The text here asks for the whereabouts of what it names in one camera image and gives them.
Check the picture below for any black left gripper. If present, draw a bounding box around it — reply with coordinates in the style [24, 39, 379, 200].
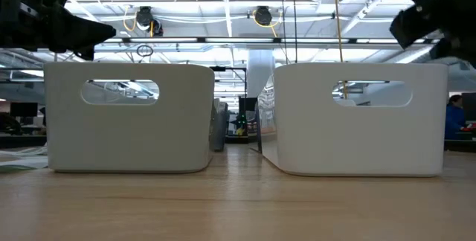
[0, 0, 118, 62]

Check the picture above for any black monitor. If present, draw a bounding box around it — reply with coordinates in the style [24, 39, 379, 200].
[461, 91, 476, 122]
[10, 101, 39, 118]

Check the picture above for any person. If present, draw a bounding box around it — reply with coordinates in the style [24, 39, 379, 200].
[445, 94, 468, 141]

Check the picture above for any grey plastic bin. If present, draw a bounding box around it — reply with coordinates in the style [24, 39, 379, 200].
[43, 61, 216, 174]

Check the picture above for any white bandage wrapper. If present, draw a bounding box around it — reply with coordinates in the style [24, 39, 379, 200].
[0, 154, 49, 170]
[0, 144, 48, 155]

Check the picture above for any white plastic bin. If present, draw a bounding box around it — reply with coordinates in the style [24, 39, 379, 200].
[260, 62, 450, 178]

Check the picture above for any green-striped bandage wrapper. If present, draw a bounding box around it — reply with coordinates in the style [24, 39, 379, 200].
[0, 163, 27, 173]

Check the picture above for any brown translucent plastic bin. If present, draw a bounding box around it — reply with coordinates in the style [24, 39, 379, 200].
[210, 98, 229, 152]

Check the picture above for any white building column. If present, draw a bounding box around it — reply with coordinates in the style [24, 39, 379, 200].
[246, 49, 276, 99]

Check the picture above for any black ceiling cable reel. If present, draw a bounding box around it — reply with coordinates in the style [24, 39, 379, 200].
[135, 5, 164, 37]
[254, 5, 274, 26]

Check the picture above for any thin black straight cable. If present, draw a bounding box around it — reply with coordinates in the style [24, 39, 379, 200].
[292, 0, 298, 64]

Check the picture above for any long ceiling light rail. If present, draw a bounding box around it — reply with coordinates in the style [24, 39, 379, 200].
[92, 36, 443, 45]

